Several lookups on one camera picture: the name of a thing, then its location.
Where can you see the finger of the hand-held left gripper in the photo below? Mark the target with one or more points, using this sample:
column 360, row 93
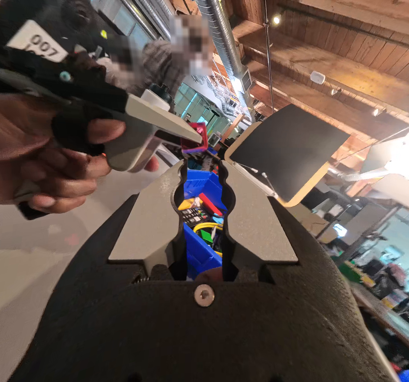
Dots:
column 137, row 136

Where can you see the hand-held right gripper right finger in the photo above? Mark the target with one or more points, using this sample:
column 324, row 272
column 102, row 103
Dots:
column 262, row 228

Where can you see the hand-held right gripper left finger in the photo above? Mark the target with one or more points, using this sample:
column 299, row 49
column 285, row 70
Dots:
column 144, row 228

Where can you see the white squeeze bottle black cap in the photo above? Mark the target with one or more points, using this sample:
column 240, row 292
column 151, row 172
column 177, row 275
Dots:
column 156, row 97

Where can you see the red transparent cube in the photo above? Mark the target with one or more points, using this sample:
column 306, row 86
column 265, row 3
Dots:
column 197, row 136

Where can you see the blue plastic bin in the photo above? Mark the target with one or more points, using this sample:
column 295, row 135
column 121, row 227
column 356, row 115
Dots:
column 198, row 184

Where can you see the person's left hand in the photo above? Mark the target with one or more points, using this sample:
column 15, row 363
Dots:
column 32, row 165

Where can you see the red marker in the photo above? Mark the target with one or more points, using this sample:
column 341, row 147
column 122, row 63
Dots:
column 211, row 204

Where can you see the studio light panel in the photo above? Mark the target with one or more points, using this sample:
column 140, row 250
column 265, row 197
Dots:
column 393, row 155

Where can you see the white ceiling sensor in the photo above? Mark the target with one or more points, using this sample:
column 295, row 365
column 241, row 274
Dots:
column 317, row 77

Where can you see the ceiling spot light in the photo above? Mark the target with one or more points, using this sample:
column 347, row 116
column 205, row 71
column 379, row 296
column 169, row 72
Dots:
column 277, row 19

